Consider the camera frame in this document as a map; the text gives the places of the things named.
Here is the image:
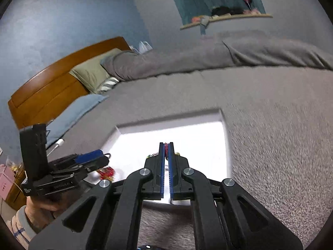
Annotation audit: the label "white charger plug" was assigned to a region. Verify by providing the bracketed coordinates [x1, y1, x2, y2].
[47, 139, 65, 157]

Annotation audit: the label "pink box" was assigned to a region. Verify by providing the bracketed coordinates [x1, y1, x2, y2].
[0, 164, 16, 198]

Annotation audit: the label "olive green pillow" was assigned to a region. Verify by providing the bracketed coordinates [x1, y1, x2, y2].
[70, 48, 123, 94]

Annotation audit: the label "grey duvet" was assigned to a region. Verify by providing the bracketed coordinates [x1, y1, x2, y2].
[100, 30, 333, 82]

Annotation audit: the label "wooden headboard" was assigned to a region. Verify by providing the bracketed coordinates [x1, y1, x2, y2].
[8, 36, 132, 129]

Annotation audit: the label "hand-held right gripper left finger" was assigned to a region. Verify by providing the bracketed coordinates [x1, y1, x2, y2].
[28, 142, 167, 250]

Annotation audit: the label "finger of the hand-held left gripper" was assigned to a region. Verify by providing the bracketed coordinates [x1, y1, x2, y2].
[49, 149, 112, 170]
[51, 160, 110, 178]

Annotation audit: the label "blue pillow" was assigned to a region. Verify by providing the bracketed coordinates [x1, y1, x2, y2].
[45, 94, 108, 146]

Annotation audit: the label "white plastic bag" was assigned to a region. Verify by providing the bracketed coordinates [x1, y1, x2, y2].
[130, 41, 153, 55]

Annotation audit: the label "multicoloured woven bracelet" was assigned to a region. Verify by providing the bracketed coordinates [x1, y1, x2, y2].
[146, 143, 181, 162]

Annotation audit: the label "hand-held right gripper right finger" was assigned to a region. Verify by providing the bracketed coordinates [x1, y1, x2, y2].
[168, 142, 303, 250]

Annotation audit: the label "person's left forearm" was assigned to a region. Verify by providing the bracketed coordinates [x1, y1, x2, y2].
[6, 206, 42, 249]

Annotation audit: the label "person's left hand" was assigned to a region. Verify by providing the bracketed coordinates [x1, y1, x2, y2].
[25, 195, 65, 233]

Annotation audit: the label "wooden nightstand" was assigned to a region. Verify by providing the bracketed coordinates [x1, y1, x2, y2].
[5, 161, 29, 210]

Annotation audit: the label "grey hanging cloth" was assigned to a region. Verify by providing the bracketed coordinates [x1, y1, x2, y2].
[199, 16, 211, 35]

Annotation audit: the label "grey bed sheet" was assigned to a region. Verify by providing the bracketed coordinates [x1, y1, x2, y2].
[47, 65, 333, 250]

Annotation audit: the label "black clothes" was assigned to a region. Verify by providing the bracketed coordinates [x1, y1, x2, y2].
[211, 5, 242, 16]

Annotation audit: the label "grey cardboard box lid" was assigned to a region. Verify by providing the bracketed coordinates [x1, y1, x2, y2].
[87, 108, 232, 210]

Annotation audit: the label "striped pillow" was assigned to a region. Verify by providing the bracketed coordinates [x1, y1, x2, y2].
[97, 77, 120, 94]

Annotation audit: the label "window sill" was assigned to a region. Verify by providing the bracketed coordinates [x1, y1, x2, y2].
[180, 14, 273, 30]

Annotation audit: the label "red bead bracelet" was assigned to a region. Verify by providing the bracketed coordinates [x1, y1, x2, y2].
[97, 166, 115, 181]

